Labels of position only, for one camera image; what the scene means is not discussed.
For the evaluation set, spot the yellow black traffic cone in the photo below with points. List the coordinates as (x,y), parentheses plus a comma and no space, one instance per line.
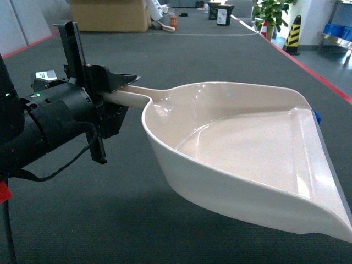
(292,41)

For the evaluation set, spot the black box with label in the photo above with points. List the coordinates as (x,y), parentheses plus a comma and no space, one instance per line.
(224,13)

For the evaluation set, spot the white foam packaging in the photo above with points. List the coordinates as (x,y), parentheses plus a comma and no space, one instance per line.
(156,10)

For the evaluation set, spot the large cardboard box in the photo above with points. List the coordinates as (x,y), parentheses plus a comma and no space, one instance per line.
(111,16)

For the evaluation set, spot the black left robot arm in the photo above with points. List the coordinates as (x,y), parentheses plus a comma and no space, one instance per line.
(59,110)

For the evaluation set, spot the green potted plant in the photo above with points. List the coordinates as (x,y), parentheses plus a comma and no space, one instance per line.
(272,12)

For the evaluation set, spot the red tape on arm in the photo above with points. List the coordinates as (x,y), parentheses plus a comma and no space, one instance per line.
(5,193)

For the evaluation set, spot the red white traffic cone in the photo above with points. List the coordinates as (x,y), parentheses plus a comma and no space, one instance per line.
(263,30)

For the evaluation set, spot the orange bottle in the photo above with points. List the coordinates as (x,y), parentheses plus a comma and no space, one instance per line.
(174,22)

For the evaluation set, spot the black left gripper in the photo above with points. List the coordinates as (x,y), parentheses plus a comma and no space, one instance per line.
(110,115)

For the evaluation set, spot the wooden handled brush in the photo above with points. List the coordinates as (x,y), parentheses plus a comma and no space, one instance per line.
(157,25)

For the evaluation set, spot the blue plastic part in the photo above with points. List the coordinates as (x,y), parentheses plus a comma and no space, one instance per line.
(318,116)

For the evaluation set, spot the beige plastic dustpan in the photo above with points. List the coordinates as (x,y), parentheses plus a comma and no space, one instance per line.
(251,152)

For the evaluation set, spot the steel shelf rack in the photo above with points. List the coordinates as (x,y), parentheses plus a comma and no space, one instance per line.
(336,34)

